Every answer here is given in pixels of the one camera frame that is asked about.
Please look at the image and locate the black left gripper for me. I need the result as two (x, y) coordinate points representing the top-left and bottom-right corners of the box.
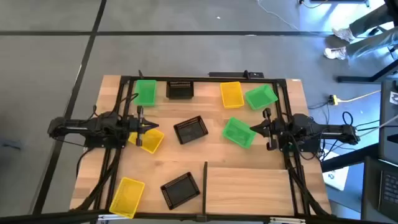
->
(127, 105), (160, 147)

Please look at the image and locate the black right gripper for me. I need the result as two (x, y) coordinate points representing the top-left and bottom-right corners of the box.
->
(250, 108), (283, 151)

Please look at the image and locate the yellow plastic basket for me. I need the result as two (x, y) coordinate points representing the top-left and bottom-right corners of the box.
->
(220, 81), (246, 110)
(127, 128), (165, 155)
(108, 176), (146, 219)

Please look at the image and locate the green plastic basket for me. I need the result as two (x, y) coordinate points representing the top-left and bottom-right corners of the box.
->
(133, 79), (158, 107)
(244, 83), (279, 111)
(221, 116), (257, 149)

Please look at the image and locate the black plastic basket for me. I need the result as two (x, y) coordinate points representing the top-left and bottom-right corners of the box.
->
(160, 171), (201, 211)
(173, 115), (210, 146)
(165, 80), (195, 100)

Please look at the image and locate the white paper sheet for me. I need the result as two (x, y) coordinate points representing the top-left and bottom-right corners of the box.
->
(322, 149), (351, 192)

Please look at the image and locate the black desk leg bar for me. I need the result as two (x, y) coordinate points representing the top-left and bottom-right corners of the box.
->
(320, 142), (381, 174)

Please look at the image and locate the person's white shoe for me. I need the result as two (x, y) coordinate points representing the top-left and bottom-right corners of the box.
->
(323, 46), (348, 60)
(331, 27), (356, 43)

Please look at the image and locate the black desk foot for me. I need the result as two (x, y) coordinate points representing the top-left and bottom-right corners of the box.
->
(337, 57), (398, 84)

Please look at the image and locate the grey computer case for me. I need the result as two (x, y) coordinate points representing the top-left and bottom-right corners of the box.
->
(377, 79), (398, 164)

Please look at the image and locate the person's leg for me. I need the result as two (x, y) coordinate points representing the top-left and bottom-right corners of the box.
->
(345, 27), (398, 60)
(348, 3), (393, 35)

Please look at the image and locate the dark grey floor object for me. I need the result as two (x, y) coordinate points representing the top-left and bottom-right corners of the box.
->
(0, 138), (23, 152)

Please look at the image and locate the black laptop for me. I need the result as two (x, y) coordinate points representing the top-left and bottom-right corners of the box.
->
(361, 155), (398, 223)

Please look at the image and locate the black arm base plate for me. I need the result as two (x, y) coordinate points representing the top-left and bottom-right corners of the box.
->
(279, 138), (322, 154)
(83, 135), (127, 149)

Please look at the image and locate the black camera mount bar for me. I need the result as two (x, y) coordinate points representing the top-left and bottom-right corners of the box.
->
(208, 70), (265, 79)

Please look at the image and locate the black metal table frame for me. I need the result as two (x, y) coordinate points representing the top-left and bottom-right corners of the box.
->
(70, 74), (333, 224)

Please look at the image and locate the black cable bundle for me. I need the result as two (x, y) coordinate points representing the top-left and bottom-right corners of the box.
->
(283, 152), (331, 217)
(74, 147), (123, 213)

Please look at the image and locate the silver aluminium bracket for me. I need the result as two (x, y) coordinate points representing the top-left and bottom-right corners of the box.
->
(269, 217), (307, 224)
(97, 213), (134, 223)

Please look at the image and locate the pale yellow extension cable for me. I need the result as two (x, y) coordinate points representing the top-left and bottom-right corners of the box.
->
(338, 90), (382, 103)

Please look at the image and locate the white floor cable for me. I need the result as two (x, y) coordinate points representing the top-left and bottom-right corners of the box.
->
(256, 0), (312, 32)

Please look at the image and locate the grey floor cable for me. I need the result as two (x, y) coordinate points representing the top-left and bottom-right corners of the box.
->
(323, 113), (398, 156)

